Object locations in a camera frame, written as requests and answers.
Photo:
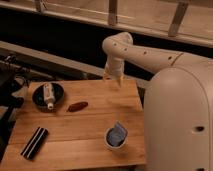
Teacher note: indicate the black equipment with cables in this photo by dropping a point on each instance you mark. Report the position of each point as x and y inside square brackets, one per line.
[9, 84]

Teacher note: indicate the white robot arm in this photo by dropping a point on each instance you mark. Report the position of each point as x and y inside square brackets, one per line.
[178, 103]

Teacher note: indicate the black white striped block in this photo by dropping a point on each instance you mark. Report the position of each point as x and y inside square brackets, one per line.
[34, 144]

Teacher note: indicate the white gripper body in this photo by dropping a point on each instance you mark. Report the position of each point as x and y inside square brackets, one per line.
[114, 67]

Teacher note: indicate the brown sausage-shaped object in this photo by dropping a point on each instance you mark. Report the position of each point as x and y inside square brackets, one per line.
[77, 106]

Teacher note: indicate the black round bowl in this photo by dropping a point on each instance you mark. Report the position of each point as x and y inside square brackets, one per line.
[38, 96]

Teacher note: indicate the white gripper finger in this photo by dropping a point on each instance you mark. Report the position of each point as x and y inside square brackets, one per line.
[106, 76]
[120, 81]

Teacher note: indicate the white tube in bowl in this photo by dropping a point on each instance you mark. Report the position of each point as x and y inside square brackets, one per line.
[49, 97]

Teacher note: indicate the metal railing frame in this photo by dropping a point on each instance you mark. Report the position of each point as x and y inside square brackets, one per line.
[188, 21]

